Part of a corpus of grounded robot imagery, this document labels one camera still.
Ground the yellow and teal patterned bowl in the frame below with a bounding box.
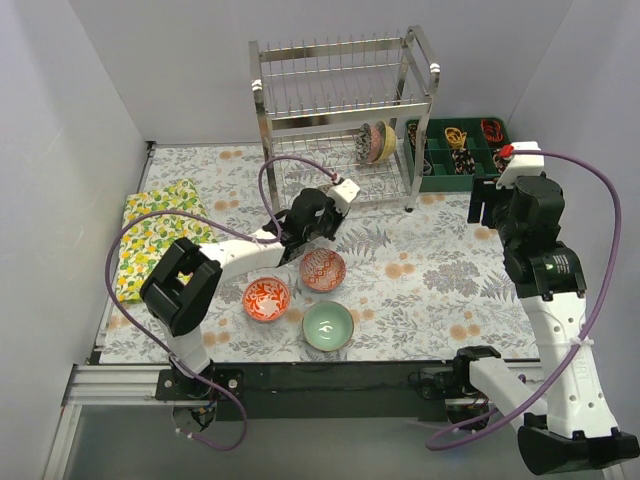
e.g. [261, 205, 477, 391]
[375, 121, 397, 163]

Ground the orange floral patterned bowl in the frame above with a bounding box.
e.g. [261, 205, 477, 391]
[242, 277, 291, 323]

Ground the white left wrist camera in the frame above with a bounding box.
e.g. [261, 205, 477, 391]
[327, 178, 360, 213]

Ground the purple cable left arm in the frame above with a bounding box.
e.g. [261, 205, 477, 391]
[105, 155, 346, 451]

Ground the floral patterned table mat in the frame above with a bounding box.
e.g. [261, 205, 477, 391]
[98, 144, 561, 365]

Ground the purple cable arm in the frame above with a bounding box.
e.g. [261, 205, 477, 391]
[105, 155, 346, 451]
[424, 149, 622, 452]

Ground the green compartment organizer tray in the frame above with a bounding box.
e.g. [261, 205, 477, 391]
[420, 117, 511, 192]

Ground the mint green bowl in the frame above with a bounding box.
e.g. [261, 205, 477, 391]
[302, 301, 355, 352]

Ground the orange geometric patterned bowl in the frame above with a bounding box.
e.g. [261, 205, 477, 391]
[299, 248, 346, 292]

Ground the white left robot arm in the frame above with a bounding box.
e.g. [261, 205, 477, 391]
[140, 180, 360, 400]

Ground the black leaf patterned bowl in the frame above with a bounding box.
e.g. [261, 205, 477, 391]
[355, 123, 373, 164]

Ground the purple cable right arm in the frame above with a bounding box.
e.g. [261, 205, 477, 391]
[424, 149, 622, 452]

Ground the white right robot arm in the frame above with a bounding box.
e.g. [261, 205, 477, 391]
[468, 175, 639, 475]

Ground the lemon print cloth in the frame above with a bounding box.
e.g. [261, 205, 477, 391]
[116, 179, 215, 303]

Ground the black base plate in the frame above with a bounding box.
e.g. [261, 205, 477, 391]
[155, 361, 491, 422]

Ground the aluminium front rail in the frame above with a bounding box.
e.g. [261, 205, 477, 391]
[62, 362, 600, 407]

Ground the stainless steel dish rack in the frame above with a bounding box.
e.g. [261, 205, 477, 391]
[248, 25, 441, 211]

